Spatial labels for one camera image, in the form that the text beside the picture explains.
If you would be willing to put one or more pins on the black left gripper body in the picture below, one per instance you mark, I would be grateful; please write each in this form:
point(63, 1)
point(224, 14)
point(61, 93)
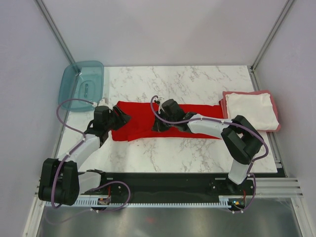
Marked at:
point(108, 125)

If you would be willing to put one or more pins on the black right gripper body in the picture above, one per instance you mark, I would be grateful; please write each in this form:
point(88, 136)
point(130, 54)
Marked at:
point(163, 116)

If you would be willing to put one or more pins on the red t shirt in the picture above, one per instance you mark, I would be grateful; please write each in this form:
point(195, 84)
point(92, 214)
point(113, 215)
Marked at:
point(142, 121)

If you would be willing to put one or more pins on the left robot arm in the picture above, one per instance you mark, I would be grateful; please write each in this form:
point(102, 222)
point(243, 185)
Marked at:
point(61, 182)

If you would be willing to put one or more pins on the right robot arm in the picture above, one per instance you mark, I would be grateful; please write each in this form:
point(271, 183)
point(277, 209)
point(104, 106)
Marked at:
point(242, 140)

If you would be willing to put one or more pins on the teal transparent plastic bin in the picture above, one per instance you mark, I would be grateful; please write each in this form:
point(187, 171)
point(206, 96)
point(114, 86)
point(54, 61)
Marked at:
point(81, 82)

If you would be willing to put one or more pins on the pink folded t shirt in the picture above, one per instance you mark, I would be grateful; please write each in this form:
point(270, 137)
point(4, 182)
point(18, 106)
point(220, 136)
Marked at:
point(275, 106)

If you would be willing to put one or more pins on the white folded t shirt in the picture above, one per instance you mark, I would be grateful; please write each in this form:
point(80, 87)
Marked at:
point(251, 111)

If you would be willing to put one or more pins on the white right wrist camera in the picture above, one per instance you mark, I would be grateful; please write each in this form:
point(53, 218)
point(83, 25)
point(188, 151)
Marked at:
point(159, 101)

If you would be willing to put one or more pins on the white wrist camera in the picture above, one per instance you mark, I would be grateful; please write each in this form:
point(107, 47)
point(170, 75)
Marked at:
point(102, 102)
point(159, 101)

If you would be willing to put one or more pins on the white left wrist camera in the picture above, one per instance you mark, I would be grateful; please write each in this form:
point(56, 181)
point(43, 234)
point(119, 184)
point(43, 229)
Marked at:
point(102, 102)

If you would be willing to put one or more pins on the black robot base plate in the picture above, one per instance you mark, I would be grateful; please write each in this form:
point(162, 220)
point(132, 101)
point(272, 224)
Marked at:
point(170, 186)

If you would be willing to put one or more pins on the white slotted cable duct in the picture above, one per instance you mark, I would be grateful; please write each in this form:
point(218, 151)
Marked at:
point(99, 202)

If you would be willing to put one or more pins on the left aluminium corner post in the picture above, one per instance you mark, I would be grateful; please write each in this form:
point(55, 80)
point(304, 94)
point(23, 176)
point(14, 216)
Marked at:
point(53, 27)

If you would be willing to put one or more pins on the aluminium corner post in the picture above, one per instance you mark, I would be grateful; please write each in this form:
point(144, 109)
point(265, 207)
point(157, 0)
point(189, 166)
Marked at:
point(53, 27)
point(271, 35)

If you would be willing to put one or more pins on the aluminium frame rail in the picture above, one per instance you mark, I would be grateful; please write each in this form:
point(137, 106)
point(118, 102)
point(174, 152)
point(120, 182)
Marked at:
point(268, 187)

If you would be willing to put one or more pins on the right aluminium corner post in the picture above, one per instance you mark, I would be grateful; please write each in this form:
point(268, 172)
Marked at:
point(271, 35)

